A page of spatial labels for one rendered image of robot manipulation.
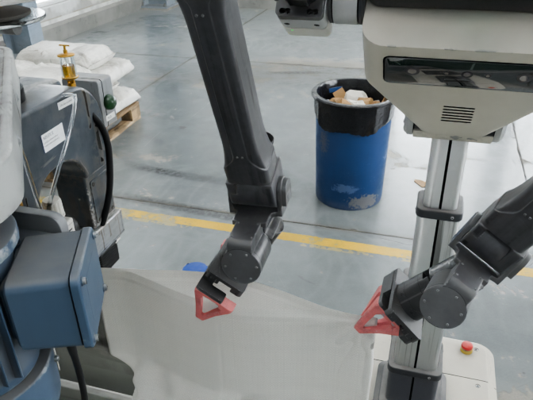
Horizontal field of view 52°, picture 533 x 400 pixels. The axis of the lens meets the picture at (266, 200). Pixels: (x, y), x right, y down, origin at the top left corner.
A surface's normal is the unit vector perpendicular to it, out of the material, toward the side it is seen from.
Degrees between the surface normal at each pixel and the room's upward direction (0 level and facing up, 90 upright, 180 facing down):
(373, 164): 92
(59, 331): 90
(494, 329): 0
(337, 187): 93
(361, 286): 0
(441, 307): 79
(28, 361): 90
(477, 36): 40
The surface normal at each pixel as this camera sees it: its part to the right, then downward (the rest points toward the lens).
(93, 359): -0.29, 0.47
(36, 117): 0.96, 0.13
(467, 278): 0.44, -0.70
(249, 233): -0.08, -0.83
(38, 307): 0.13, 0.48
